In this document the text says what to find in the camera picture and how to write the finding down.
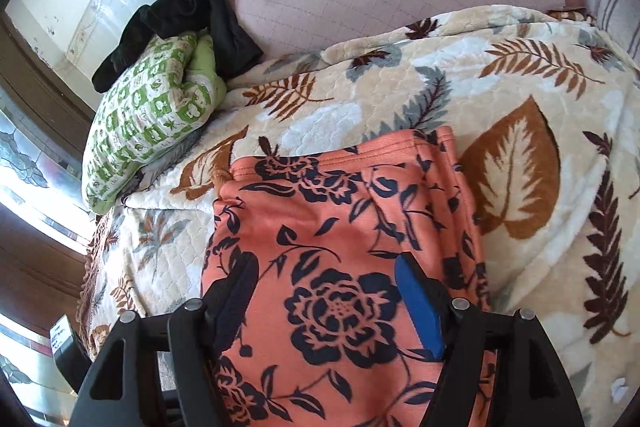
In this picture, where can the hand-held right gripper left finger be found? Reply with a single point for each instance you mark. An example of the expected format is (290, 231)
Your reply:
(240, 292)

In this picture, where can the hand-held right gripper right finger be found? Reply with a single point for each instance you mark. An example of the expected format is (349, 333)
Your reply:
(420, 307)

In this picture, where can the orange floral cloth garment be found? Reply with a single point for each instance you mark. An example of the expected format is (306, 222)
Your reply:
(340, 227)

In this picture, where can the wooden framed patterned glass window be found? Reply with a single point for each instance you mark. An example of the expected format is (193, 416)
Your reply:
(25, 157)

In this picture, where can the green white patterned cloth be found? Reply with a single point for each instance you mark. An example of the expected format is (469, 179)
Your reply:
(145, 117)

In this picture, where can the cream leaf print blanket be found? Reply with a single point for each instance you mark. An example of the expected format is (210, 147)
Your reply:
(525, 82)

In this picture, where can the black cloth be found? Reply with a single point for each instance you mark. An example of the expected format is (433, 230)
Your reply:
(190, 2)

